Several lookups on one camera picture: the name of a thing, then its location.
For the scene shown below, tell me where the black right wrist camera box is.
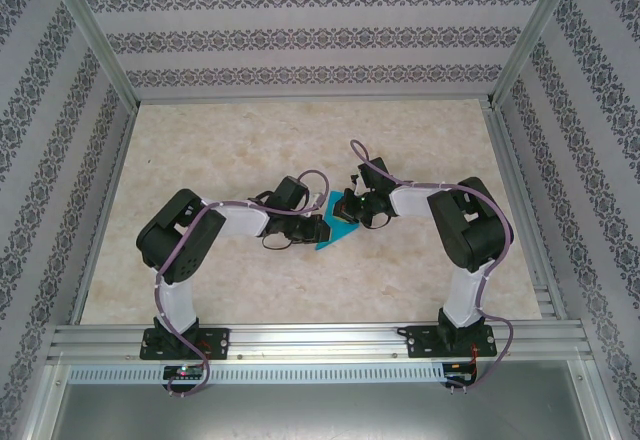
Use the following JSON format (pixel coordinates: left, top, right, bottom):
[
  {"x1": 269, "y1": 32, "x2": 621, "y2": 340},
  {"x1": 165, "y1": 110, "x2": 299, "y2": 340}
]
[{"x1": 357, "y1": 157, "x2": 391, "y2": 192}]

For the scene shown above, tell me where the teal cloth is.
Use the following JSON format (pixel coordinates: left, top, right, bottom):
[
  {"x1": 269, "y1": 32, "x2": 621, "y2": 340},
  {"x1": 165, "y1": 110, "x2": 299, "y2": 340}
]
[{"x1": 313, "y1": 190, "x2": 361, "y2": 253}]

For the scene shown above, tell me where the slotted grey cable duct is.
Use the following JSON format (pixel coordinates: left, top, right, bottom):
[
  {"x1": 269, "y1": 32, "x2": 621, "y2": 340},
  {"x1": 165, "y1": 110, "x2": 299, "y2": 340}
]
[{"x1": 67, "y1": 363, "x2": 446, "y2": 385}]

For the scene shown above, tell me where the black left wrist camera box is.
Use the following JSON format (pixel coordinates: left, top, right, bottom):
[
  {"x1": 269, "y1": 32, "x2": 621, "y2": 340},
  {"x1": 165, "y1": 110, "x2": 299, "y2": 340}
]
[{"x1": 272, "y1": 175, "x2": 309, "y2": 211}]

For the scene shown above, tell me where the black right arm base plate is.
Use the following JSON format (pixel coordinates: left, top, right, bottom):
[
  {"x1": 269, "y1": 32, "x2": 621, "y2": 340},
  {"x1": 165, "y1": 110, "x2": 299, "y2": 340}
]
[{"x1": 403, "y1": 324, "x2": 497, "y2": 360}]

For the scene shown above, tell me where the aluminium frame post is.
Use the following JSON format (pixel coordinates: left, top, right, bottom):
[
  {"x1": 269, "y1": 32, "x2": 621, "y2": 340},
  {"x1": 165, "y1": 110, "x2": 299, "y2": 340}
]
[
  {"x1": 43, "y1": 0, "x2": 141, "y2": 111},
  {"x1": 487, "y1": 0, "x2": 584, "y2": 109}
]

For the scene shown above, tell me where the aluminium mounting rail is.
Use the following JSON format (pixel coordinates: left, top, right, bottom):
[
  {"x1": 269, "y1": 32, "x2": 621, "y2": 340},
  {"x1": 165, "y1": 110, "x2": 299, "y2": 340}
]
[{"x1": 47, "y1": 323, "x2": 594, "y2": 363}]

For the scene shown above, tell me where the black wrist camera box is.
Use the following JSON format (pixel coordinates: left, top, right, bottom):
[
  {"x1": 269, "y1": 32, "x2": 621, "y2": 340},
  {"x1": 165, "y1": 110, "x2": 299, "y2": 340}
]
[
  {"x1": 272, "y1": 175, "x2": 309, "y2": 211},
  {"x1": 357, "y1": 157, "x2": 391, "y2": 192}
]

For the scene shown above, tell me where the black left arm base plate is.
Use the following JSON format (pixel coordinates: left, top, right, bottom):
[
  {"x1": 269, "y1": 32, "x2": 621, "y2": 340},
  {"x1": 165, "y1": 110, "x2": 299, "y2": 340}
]
[{"x1": 141, "y1": 327, "x2": 231, "y2": 361}]

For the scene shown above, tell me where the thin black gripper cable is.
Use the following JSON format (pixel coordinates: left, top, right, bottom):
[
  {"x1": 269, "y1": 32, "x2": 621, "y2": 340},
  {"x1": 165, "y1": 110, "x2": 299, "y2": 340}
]
[
  {"x1": 362, "y1": 209, "x2": 396, "y2": 231},
  {"x1": 262, "y1": 232, "x2": 296, "y2": 252}
]

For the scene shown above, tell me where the small circuit board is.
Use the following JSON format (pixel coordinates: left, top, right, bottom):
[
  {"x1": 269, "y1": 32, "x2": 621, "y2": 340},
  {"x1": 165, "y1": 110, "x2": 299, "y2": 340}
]
[
  {"x1": 446, "y1": 362, "x2": 476, "y2": 385},
  {"x1": 163, "y1": 365, "x2": 206, "y2": 382}
]

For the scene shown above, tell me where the aluminium frame cross beam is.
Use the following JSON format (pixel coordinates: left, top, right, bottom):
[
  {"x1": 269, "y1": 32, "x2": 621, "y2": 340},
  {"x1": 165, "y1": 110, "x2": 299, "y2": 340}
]
[{"x1": 134, "y1": 92, "x2": 494, "y2": 106}]

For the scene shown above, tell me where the thin black right gripper cable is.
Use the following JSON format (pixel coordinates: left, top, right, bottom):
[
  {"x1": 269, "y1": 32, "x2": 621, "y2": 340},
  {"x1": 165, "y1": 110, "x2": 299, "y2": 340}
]
[{"x1": 362, "y1": 209, "x2": 396, "y2": 231}]

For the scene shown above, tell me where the thin black left gripper cable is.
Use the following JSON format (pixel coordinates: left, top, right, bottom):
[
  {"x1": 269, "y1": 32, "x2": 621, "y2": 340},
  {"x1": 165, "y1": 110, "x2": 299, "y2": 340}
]
[{"x1": 262, "y1": 232, "x2": 296, "y2": 252}]

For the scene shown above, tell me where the aluminium frame side rail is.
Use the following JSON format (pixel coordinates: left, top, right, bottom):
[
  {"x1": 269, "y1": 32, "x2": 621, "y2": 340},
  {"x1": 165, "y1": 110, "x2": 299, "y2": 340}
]
[
  {"x1": 69, "y1": 104, "x2": 139, "y2": 326},
  {"x1": 482, "y1": 102, "x2": 569, "y2": 321}
]

